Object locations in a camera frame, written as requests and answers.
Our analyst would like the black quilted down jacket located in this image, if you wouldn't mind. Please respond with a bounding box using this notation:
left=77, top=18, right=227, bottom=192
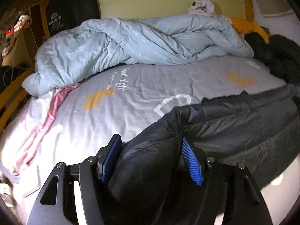
left=106, top=84, right=299, bottom=224

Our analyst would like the pink cloth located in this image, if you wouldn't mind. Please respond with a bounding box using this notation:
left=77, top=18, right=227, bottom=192
left=14, top=83, right=79, bottom=173

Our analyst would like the grey printed bed sheet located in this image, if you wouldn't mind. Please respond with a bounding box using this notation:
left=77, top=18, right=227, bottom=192
left=1, top=55, right=299, bottom=224

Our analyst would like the light blue duvet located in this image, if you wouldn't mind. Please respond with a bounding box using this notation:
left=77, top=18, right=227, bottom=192
left=22, top=14, right=254, bottom=97

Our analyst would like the black coat pile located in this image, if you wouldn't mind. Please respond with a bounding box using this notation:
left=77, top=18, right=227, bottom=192
left=244, top=32, right=300, bottom=85

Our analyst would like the orange yellow pillow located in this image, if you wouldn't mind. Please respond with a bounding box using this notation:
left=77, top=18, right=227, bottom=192
left=229, top=17, right=269, bottom=43

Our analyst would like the plush toy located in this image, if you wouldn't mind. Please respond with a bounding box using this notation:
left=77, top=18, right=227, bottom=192
left=5, top=15, right=30, bottom=39

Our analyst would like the patchwork hanging cloth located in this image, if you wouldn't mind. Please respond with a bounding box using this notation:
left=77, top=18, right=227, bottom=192
left=255, top=0, right=293, bottom=17

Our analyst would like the white crumpled garment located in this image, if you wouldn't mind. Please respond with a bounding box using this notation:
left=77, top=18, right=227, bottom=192
left=188, top=0, right=222, bottom=18

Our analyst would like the black hanging bag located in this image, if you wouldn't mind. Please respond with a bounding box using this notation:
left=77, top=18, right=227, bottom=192
left=46, top=0, right=100, bottom=37

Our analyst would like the wooden bed rail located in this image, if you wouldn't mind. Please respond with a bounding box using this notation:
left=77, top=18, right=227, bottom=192
left=1, top=67, right=35, bottom=132

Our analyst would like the wooden bed frame post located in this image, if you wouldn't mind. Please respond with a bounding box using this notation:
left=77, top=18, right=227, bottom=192
left=244, top=0, right=255, bottom=22

